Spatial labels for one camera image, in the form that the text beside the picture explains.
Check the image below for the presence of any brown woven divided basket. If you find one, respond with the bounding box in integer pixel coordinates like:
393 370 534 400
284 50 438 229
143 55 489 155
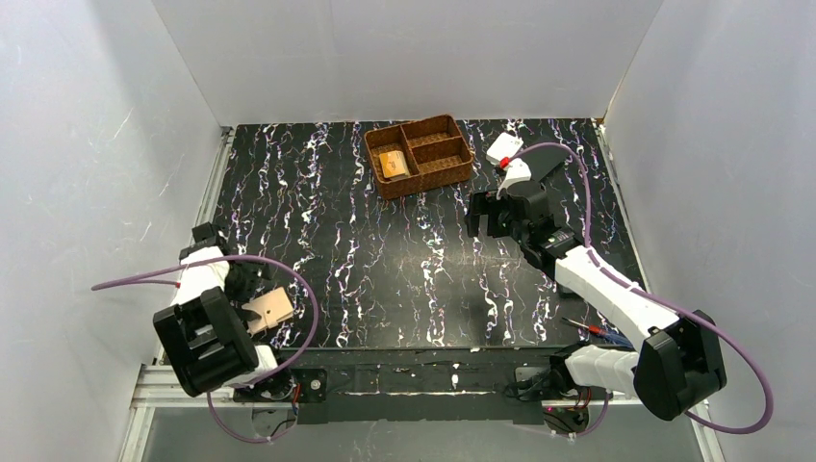
364 115 474 200

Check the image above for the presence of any gold credit card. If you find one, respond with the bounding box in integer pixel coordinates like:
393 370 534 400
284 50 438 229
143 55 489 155
378 149 410 181

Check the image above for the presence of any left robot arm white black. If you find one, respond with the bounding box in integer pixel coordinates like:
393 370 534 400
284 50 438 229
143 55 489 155
153 222 293 397

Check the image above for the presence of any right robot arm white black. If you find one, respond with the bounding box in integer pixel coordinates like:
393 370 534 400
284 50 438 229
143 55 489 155
466 181 727 421

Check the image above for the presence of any black flat box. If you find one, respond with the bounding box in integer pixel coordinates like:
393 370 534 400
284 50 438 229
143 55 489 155
520 142 573 182

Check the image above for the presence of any white small box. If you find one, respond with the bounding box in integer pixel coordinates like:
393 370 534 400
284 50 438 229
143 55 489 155
486 133 523 167

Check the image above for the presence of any red blue screwdriver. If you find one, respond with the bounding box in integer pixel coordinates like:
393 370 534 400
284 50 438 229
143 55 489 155
561 317 634 349

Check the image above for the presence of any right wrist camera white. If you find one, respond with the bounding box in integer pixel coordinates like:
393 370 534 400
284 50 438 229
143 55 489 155
497 158 531 198

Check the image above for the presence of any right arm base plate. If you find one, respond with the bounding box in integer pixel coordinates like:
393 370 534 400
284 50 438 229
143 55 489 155
507 356 613 404

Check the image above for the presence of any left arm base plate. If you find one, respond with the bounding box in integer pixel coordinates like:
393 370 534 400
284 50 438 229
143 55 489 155
233 369 327 403

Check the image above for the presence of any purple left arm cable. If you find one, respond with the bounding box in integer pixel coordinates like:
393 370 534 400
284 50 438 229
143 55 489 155
90 254 321 445

